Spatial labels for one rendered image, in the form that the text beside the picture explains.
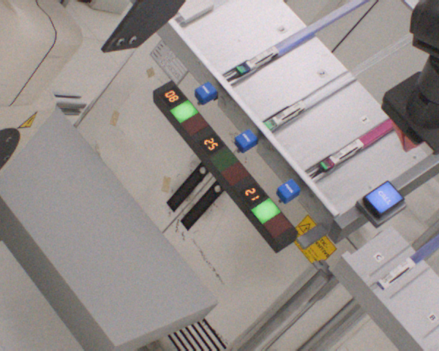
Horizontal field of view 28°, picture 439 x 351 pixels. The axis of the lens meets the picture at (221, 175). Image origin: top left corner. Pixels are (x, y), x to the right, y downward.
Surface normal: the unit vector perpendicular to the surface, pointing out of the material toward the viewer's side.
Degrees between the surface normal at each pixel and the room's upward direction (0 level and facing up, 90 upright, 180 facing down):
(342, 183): 45
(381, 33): 90
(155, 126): 90
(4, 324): 0
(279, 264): 90
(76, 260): 0
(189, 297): 0
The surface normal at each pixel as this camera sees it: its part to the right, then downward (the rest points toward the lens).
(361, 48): -0.53, 0.03
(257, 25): 0.05, -0.47
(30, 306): 0.61, -0.69
